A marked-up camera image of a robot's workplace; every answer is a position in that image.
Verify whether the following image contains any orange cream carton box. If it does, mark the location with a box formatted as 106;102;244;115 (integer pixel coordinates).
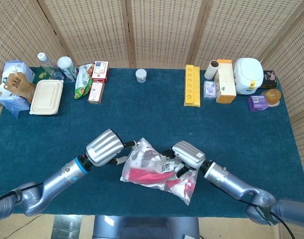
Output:
214;59;237;104

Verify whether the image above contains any clear plastic water bottle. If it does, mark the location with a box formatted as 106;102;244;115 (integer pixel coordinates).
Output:
37;52;58;77

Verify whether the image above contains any yellow block with holes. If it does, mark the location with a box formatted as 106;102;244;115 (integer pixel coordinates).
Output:
183;64;201;108

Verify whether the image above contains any clear plastic zip bag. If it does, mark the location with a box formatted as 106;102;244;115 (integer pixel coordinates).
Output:
120;137;199;206

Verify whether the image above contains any brown kraft paper pouch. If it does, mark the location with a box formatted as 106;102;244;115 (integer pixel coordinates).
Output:
5;72;37;104

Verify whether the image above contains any shiny grey metal plate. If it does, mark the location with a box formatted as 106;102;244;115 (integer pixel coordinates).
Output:
53;215;82;239

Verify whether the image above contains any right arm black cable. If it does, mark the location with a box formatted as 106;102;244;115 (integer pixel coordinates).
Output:
246;201;296;239

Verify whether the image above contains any white paper roll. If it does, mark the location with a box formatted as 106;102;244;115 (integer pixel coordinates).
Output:
204;60;219;80

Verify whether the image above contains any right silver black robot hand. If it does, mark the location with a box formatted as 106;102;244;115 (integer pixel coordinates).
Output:
160;140;206;180

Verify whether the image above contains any purple small box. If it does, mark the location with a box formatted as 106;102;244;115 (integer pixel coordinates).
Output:
247;95;269;113

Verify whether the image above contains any black box pink print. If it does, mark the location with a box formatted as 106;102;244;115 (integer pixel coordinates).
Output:
260;70;279;90

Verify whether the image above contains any red snack box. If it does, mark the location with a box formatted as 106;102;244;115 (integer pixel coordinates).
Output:
87;81;105;105

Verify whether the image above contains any blue white plastic pack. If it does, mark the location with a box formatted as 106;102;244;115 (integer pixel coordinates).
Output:
0;60;36;119

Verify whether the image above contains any small white lidded jar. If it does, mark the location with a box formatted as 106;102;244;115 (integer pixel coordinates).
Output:
135;69;148;83

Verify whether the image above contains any woven bamboo folding screen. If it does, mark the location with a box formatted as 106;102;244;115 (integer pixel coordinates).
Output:
0;0;304;215

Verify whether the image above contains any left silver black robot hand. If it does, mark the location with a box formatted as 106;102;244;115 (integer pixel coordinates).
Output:
86;128;138;167

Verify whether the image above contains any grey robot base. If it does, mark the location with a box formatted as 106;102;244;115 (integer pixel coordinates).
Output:
92;215;200;239

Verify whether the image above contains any white round lidded container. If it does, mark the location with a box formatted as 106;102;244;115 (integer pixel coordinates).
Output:
233;57;264;95

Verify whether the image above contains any purple tissue pack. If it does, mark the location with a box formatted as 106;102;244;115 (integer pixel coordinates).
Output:
203;80;218;100

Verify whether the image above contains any red white carton box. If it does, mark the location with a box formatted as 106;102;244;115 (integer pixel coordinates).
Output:
91;61;110;83

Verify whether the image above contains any blue carpet table cover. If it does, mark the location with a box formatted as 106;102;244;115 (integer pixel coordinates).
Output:
0;66;304;220

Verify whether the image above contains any green snack bag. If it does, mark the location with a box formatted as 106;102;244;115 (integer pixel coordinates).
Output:
74;63;95;100

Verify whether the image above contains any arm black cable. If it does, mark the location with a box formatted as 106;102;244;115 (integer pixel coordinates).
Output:
246;201;296;239
0;183;43;207

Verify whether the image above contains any thin black floor cable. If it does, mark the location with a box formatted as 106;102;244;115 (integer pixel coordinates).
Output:
7;214;44;238

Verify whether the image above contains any dark green packet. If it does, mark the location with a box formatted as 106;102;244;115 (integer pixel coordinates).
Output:
32;71;53;85

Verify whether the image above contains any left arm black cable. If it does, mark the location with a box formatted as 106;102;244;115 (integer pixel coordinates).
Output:
0;183;43;207

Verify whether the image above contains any beige lidded lunch box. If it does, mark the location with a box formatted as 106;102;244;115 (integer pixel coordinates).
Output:
29;79;64;116

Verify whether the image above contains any amber round jar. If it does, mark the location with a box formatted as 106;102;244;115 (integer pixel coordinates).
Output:
261;88;282;108

